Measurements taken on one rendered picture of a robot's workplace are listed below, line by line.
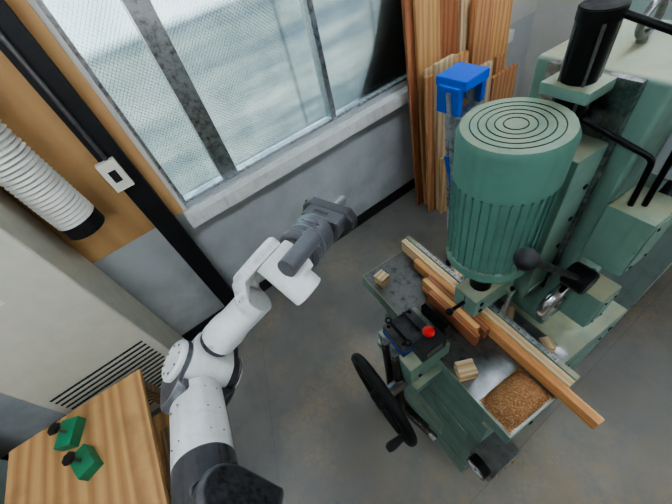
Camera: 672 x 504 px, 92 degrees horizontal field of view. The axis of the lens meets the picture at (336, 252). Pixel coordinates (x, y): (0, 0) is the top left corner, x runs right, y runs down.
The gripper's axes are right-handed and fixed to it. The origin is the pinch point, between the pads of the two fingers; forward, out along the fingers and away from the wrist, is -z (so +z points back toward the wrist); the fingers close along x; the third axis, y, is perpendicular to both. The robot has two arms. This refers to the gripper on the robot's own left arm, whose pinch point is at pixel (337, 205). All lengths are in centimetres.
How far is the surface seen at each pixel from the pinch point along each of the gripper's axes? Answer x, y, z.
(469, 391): 43, -37, 8
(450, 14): -13, 20, -175
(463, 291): 33.3, -18.4, -6.4
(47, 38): -115, 16, -18
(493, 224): 31.1, 9.7, 4.6
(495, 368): 48, -35, 0
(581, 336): 70, -36, -23
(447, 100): 7, -3, -99
